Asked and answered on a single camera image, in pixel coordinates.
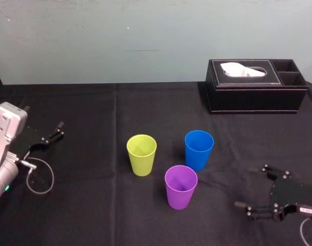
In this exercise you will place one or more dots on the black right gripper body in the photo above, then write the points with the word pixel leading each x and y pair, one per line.
pixel 292 196

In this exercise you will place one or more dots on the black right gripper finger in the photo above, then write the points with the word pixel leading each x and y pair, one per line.
pixel 256 211
pixel 274 173

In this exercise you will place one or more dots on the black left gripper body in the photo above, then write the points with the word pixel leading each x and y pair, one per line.
pixel 25 142

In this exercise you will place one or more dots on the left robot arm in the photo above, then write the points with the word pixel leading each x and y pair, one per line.
pixel 2 130

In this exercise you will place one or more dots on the purple plastic cup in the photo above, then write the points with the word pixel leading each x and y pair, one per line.
pixel 180 198

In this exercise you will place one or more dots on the blue plastic cup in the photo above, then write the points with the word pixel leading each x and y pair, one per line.
pixel 198 159

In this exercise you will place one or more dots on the black leather tissue box organizer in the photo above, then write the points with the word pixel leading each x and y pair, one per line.
pixel 253 98

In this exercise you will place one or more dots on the black table cloth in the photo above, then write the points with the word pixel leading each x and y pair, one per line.
pixel 94 205

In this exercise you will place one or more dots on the yellow-green plastic cup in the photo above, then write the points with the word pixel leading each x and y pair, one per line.
pixel 141 164

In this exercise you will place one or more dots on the white tissue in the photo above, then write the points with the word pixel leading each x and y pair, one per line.
pixel 239 69

